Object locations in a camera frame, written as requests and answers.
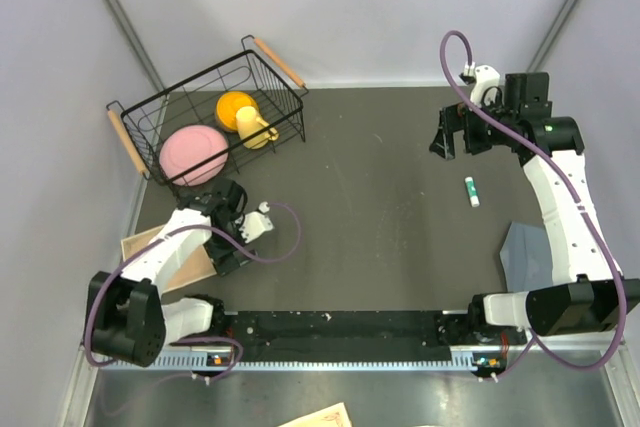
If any grey blue envelope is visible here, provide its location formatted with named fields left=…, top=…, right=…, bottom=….
left=499, top=222, right=552, bottom=292

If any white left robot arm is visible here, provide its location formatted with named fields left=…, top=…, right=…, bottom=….
left=83, top=181, right=274, bottom=367

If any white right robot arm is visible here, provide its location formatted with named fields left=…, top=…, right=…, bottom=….
left=430, top=65, right=639, bottom=343

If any green white glue stick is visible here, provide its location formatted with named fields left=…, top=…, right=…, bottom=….
left=464, top=176, right=480, bottom=208

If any pink plate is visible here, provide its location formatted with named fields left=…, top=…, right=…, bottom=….
left=159, top=125, right=228, bottom=186

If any wooden framed board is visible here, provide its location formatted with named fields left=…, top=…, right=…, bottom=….
left=120, top=225, right=217, bottom=294

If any pale yellow mug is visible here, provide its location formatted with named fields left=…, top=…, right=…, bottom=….
left=236, top=106, right=279, bottom=150

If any orange bowl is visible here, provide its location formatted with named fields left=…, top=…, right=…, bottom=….
left=215, top=91, right=258, bottom=133

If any brown patterned paper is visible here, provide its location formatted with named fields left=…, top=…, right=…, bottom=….
left=281, top=403, right=352, bottom=427

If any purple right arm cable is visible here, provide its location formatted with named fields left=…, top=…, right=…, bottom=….
left=438, top=29, right=629, bottom=382

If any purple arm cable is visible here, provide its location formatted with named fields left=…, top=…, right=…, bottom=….
left=438, top=29, right=629, bottom=382
left=83, top=201, right=303, bottom=383

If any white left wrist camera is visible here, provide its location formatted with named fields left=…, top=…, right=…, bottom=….
left=234, top=202, right=274, bottom=244

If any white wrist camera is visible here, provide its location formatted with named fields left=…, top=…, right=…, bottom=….
left=461, top=62, right=501, bottom=107
left=234, top=202, right=274, bottom=244

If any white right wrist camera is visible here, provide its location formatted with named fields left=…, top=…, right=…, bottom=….
left=461, top=62, right=501, bottom=107

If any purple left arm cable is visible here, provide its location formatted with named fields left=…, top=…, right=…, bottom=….
left=83, top=201, right=303, bottom=383

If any black wire dish basket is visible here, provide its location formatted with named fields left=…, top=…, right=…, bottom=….
left=106, top=35, right=309, bottom=200

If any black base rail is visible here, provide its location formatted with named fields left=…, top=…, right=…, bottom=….
left=203, top=308, right=526, bottom=361

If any grey slotted cable duct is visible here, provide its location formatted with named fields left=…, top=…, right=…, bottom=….
left=104, top=348, right=506, bottom=373

